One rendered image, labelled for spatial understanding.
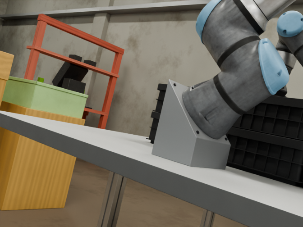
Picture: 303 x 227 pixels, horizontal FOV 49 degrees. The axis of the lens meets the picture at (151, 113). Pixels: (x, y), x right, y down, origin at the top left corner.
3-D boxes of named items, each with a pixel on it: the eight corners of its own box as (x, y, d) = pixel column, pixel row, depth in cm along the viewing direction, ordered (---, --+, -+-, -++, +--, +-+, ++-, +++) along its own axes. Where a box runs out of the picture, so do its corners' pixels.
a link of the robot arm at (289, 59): (300, 57, 106) (277, 48, 106) (296, 70, 106) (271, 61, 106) (291, 61, 113) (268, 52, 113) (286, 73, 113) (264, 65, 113)
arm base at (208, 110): (195, 131, 77) (229, 106, 72) (175, 82, 85) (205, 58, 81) (228, 144, 87) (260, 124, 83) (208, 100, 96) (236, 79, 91)
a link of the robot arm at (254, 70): (237, 111, 75) (291, 75, 69) (207, 64, 79) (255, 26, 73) (254, 113, 85) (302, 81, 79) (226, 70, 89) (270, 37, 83)
